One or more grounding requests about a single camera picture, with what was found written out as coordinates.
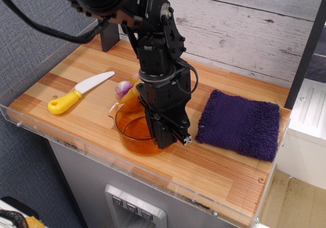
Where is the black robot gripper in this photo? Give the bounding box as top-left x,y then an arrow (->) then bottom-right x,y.
138,68 -> 192,149

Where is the orange transparent plastic pot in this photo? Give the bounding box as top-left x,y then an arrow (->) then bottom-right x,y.
108,97 -> 169,156

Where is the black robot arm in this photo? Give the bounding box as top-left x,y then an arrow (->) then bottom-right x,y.
68,0 -> 195,149

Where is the black yellow object corner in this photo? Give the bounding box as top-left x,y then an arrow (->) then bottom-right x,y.
1,196 -> 46,227

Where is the plush taco toy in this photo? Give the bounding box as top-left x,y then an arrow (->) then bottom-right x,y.
115,73 -> 141,103

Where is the purple folded towel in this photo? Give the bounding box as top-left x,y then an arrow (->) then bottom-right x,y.
196,90 -> 281,162

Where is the silver dispenser button panel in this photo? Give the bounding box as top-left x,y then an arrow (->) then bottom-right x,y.
104,184 -> 168,227

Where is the grey toy fridge cabinet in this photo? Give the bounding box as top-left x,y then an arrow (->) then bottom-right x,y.
50,141 -> 232,227

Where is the white ribbed side unit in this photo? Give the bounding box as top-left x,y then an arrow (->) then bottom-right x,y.
276,79 -> 325,189

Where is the yellow handled toy knife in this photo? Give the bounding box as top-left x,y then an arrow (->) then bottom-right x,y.
48,71 -> 115,115

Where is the black left vertical post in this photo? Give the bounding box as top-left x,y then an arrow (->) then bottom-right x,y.
100,23 -> 120,52

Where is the black vertical post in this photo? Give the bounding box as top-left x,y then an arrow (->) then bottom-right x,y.
284,0 -> 325,109
100,23 -> 120,52

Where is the black braided cable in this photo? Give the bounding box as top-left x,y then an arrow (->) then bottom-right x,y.
0,0 -> 110,45

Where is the black right vertical post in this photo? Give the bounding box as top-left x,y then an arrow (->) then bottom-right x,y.
284,0 -> 325,109

